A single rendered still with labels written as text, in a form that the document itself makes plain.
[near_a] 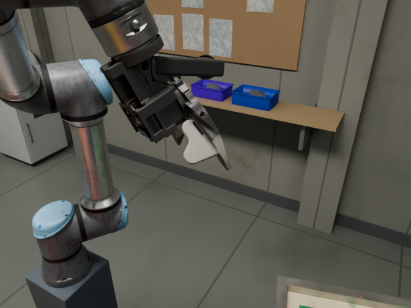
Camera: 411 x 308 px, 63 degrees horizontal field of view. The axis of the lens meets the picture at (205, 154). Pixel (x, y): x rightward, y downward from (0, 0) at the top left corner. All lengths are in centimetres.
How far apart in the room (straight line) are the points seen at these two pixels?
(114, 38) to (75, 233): 72
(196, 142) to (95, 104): 45
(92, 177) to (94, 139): 12
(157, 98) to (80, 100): 42
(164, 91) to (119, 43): 8
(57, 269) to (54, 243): 10
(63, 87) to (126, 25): 43
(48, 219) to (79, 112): 34
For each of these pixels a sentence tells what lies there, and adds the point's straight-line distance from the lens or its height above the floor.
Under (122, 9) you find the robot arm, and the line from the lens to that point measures 42.
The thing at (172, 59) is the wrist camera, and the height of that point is 193.
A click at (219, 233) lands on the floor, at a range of 302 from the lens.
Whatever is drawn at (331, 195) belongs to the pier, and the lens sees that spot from 296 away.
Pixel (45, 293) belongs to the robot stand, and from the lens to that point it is 120.
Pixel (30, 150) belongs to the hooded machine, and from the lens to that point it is 426.
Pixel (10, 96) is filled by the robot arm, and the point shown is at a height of 181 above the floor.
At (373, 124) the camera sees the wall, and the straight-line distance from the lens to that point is 282.
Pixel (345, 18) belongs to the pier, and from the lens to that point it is 250.
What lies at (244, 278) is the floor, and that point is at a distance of 269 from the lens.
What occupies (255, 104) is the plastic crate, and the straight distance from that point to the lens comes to 250.
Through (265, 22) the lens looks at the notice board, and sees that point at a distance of 279.
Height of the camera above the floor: 204
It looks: 29 degrees down
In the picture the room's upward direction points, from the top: straight up
